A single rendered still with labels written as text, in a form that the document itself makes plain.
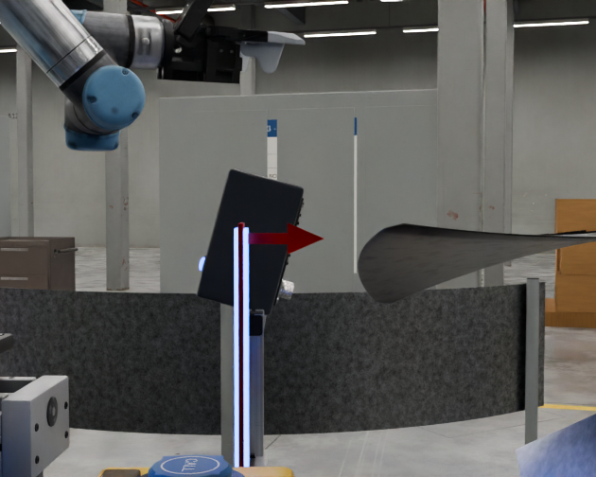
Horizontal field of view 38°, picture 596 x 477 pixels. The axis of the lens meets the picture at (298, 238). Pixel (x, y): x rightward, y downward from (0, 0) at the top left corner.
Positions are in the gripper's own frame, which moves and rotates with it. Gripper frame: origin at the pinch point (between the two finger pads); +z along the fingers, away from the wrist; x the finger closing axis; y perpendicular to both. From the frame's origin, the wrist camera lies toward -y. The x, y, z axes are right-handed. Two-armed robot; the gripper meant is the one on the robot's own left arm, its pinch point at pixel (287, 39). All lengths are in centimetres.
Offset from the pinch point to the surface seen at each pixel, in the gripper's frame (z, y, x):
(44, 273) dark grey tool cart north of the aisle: 37, 165, -586
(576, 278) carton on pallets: 521, 170, -517
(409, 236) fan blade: -22, 17, 77
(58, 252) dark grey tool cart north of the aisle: 48, 148, -589
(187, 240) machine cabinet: 146, 133, -551
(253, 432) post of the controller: -11, 54, 21
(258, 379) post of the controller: -10, 47, 21
